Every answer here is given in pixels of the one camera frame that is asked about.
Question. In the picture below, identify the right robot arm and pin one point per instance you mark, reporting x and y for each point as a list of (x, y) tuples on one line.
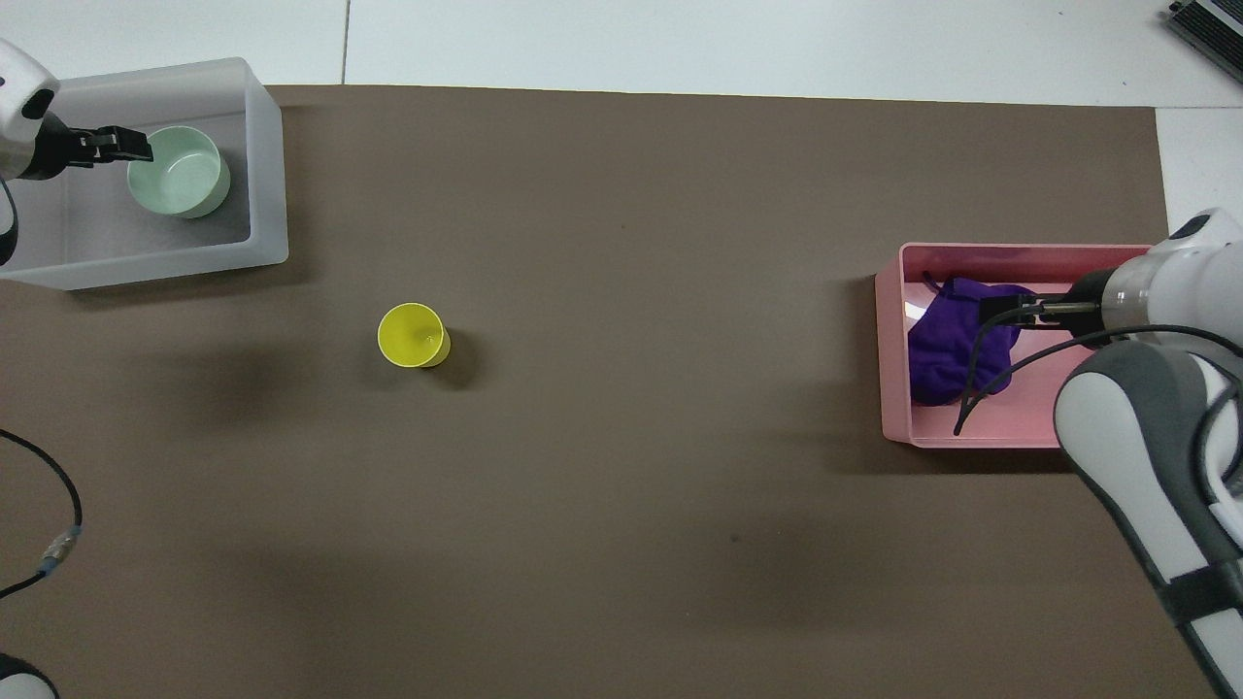
[(1126, 427)]

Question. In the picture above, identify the translucent white plastic bin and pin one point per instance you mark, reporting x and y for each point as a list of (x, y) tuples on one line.
[(146, 248)]

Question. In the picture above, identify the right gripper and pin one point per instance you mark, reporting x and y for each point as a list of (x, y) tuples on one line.
[(1086, 306)]

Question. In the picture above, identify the yellow plastic cup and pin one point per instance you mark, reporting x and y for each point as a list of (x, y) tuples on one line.
[(408, 335)]

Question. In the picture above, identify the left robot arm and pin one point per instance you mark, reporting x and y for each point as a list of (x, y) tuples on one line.
[(19, 87)]

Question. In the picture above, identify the pink plastic bin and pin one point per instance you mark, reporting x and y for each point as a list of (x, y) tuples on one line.
[(1010, 427)]

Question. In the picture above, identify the purple cloth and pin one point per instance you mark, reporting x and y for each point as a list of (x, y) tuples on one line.
[(942, 340)]

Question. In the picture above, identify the grey metal device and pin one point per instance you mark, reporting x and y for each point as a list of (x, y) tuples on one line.
[(1214, 27)]

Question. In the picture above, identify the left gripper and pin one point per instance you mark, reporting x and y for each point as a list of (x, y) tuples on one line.
[(53, 150)]

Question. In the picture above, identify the light green bowl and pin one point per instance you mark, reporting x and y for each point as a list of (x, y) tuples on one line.
[(184, 175)]

